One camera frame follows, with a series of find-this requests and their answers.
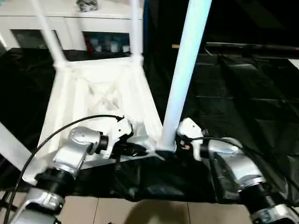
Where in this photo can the red package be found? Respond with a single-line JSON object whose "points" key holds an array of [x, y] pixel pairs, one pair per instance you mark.
{"points": [[89, 45]]}

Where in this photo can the white jar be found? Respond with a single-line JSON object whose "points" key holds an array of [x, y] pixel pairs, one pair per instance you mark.
{"points": [[98, 48]]}

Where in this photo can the black mat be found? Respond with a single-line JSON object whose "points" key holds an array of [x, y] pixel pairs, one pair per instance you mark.
{"points": [[245, 93]]}

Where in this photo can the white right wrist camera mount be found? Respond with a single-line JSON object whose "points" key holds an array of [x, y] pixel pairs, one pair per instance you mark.
{"points": [[190, 128]]}

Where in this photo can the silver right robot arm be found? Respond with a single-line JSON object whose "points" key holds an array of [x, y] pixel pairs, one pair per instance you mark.
{"points": [[243, 165]]}

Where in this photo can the small tan label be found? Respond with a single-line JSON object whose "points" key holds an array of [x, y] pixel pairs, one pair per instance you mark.
{"points": [[175, 46]]}

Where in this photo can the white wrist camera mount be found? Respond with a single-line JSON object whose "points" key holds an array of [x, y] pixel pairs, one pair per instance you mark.
{"points": [[119, 129], [190, 128]]}

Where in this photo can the white plastic table leg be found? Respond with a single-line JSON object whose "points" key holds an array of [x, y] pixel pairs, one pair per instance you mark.
{"points": [[182, 70], [136, 30], [50, 37], [11, 144]]}

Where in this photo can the white glass-door cabinet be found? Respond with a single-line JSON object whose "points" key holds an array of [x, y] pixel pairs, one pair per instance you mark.
{"points": [[28, 21]]}

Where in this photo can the black object pile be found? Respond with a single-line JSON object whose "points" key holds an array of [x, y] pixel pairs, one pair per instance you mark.
{"points": [[87, 5]]}

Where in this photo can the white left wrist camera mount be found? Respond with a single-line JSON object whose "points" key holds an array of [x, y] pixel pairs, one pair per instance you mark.
{"points": [[119, 129]]}

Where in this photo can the white plastic table top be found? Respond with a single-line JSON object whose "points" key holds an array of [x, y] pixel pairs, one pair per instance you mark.
{"points": [[70, 93]]}

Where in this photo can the black backdrop cloth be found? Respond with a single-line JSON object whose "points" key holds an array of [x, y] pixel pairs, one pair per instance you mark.
{"points": [[252, 21]]}

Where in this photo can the blue vertical strip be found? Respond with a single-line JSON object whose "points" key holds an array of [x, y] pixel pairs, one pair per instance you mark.
{"points": [[146, 25]]}

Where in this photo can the white drawer unit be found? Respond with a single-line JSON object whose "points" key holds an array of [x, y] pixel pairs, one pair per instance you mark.
{"points": [[294, 63]]}

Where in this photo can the white cup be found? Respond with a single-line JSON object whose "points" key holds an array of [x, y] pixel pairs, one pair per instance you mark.
{"points": [[126, 48]]}

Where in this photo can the printed box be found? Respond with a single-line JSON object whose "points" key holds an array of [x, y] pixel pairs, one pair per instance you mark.
{"points": [[113, 47]]}

